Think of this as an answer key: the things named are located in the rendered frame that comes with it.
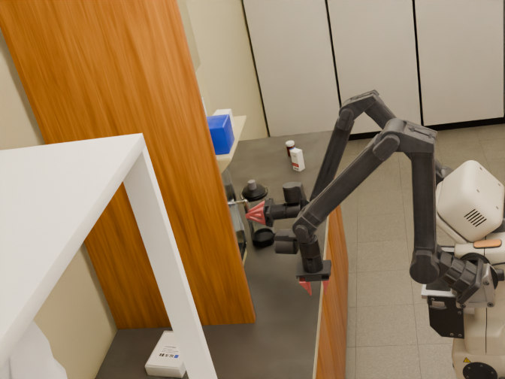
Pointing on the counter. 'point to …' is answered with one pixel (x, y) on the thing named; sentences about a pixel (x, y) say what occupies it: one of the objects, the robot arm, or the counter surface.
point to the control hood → (233, 144)
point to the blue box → (221, 133)
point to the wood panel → (129, 100)
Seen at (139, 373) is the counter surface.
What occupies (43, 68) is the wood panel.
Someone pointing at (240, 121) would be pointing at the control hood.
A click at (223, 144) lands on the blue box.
